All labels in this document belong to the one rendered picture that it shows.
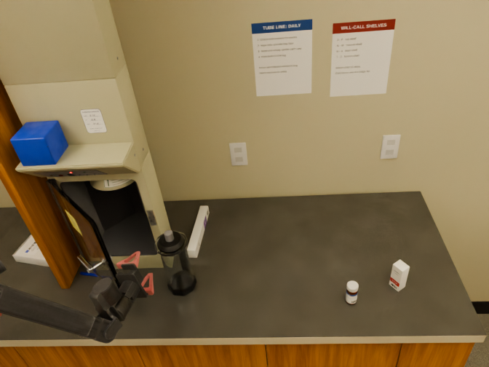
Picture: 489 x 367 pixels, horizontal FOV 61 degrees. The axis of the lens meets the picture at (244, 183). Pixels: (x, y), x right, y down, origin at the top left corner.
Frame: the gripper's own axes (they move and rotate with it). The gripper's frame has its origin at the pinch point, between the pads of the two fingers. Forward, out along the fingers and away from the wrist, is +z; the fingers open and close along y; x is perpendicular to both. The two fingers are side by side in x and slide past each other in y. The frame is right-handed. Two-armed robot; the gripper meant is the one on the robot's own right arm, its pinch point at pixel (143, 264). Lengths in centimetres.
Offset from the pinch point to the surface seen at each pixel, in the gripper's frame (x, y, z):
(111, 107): -5.5, 47.4, 14.7
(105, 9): -13, 71, 21
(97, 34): -12, 67, 14
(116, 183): 8.5, 21.0, 17.2
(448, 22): -101, 31, 75
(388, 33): -81, 33, 72
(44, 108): 13, 53, 11
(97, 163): -0.8, 36.1, 3.8
